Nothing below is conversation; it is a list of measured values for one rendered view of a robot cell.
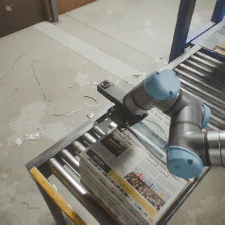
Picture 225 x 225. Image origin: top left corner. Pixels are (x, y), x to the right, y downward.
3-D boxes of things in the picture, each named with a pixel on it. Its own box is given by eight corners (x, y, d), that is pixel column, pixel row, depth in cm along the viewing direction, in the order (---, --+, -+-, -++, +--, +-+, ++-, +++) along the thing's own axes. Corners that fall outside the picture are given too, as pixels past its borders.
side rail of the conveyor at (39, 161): (37, 186, 104) (30, 172, 95) (30, 178, 107) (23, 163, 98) (198, 62, 169) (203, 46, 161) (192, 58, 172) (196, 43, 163)
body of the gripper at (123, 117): (118, 133, 76) (136, 124, 65) (102, 111, 76) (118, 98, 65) (134, 121, 79) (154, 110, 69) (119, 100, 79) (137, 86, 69)
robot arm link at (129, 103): (125, 92, 61) (145, 78, 65) (118, 98, 65) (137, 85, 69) (142, 115, 61) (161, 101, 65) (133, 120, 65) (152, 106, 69)
